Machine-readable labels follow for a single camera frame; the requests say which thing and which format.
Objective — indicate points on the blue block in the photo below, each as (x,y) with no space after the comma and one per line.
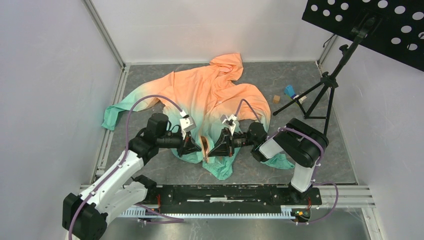
(290,92)

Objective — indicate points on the small wooden cube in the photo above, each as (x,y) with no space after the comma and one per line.
(276,99)

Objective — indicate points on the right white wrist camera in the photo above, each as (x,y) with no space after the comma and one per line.
(229,122)

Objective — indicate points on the aluminium frame rail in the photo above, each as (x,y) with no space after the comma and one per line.
(343,196)

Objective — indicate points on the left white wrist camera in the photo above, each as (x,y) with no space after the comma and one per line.
(187,122)

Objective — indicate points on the white slotted cable duct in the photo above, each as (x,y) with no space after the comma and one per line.
(139,212)

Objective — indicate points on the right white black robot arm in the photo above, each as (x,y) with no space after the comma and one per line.
(303,143)

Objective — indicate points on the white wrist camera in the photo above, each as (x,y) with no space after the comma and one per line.
(187,122)
(229,122)

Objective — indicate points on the black perforated tray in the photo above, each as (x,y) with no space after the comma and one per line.
(393,28)

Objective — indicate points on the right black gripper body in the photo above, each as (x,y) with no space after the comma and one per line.
(238,140)

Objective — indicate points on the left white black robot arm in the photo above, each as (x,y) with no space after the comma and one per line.
(87,215)

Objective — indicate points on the small white block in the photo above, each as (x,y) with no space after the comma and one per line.
(300,99)

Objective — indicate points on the black tripod stand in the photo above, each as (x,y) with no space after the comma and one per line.
(328,80)

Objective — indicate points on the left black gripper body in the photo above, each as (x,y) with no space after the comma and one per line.
(179,144)

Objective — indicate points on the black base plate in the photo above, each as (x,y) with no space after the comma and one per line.
(228,198)

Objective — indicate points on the orange and mint hooded jacket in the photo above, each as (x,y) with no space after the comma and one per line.
(205,93)

